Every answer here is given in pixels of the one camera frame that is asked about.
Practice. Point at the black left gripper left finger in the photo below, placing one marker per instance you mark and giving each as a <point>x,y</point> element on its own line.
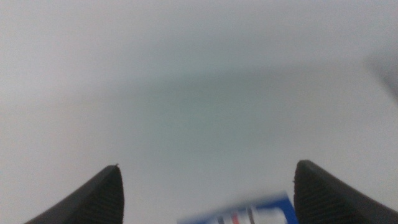
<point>99,202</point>

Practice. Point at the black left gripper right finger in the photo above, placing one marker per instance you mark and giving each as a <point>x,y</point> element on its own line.
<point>323,199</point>

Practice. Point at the blue rectangular mat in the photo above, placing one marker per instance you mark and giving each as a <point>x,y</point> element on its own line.
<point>281,201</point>

